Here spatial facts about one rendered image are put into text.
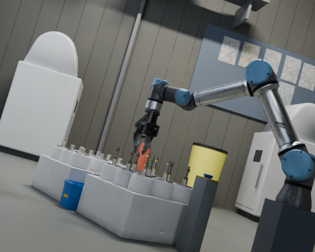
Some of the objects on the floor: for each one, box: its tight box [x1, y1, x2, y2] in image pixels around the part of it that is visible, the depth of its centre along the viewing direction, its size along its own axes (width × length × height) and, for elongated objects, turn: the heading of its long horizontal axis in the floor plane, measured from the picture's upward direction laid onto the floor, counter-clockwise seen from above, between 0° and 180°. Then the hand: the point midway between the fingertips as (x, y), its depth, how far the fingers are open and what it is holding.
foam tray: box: [31, 155, 101, 202], centre depth 246 cm, size 39×39×18 cm
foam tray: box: [76, 174, 188, 246], centre depth 202 cm, size 39×39×18 cm
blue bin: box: [60, 179, 85, 211], centre depth 219 cm, size 30×11×12 cm, turn 24°
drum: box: [186, 142, 228, 189], centre depth 483 cm, size 39×39×62 cm
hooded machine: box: [0, 32, 84, 162], centre depth 447 cm, size 63×56×124 cm
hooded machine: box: [235, 103, 315, 223], centre depth 490 cm, size 70×58×135 cm
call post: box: [176, 176, 219, 252], centre depth 184 cm, size 7×7×31 cm
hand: (138, 151), depth 214 cm, fingers open, 3 cm apart
